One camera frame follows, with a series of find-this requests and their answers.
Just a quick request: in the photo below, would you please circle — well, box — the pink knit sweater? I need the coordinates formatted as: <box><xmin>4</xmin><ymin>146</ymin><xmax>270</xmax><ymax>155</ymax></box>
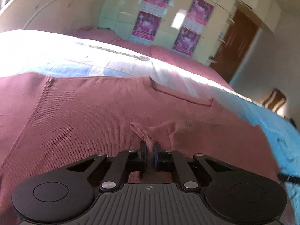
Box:
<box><xmin>1</xmin><ymin>73</ymin><xmax>280</xmax><ymax>224</ymax></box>

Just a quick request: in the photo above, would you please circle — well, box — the wooden chair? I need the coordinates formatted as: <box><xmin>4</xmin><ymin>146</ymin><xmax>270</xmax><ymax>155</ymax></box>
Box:
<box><xmin>262</xmin><ymin>88</ymin><xmax>287</xmax><ymax>113</ymax></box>

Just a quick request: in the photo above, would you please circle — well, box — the blue patterned quilt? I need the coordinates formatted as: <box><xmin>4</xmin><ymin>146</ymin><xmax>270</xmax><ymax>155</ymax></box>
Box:
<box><xmin>1</xmin><ymin>30</ymin><xmax>299</xmax><ymax>224</ymax></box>

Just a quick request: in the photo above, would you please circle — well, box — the pink folded blanket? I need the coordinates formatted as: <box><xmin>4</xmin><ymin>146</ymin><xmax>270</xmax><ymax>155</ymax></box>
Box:
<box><xmin>112</xmin><ymin>38</ymin><xmax>234</xmax><ymax>91</ymax></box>

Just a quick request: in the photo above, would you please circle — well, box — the brown wooden door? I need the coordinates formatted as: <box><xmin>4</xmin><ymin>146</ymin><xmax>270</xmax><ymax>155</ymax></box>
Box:
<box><xmin>209</xmin><ymin>10</ymin><xmax>258</xmax><ymax>83</ymax></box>

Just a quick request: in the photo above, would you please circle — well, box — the lower right pink poster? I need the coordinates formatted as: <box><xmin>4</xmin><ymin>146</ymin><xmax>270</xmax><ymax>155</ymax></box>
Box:
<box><xmin>172</xmin><ymin>27</ymin><xmax>201</xmax><ymax>57</ymax></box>

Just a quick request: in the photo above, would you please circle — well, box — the pink pillow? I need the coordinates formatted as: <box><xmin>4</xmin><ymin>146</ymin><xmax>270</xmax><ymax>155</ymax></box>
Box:
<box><xmin>71</xmin><ymin>25</ymin><xmax>122</xmax><ymax>44</ymax></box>

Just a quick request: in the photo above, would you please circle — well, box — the upper right pink poster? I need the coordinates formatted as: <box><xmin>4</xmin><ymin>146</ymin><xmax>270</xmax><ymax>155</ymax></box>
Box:
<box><xmin>186</xmin><ymin>0</ymin><xmax>214</xmax><ymax>26</ymax></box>

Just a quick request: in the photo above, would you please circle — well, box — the cream glossy wardrobe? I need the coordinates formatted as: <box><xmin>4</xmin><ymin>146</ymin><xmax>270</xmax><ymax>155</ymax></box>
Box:
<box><xmin>99</xmin><ymin>0</ymin><xmax>281</xmax><ymax>64</ymax></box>

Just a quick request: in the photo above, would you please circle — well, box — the cream arched headboard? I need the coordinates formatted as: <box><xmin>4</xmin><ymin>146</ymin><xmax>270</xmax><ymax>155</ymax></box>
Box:
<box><xmin>1</xmin><ymin>0</ymin><xmax>105</xmax><ymax>34</ymax></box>

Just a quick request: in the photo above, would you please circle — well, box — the lower left pink poster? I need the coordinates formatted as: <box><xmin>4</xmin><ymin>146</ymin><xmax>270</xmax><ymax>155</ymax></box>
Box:
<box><xmin>132</xmin><ymin>11</ymin><xmax>162</xmax><ymax>41</ymax></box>

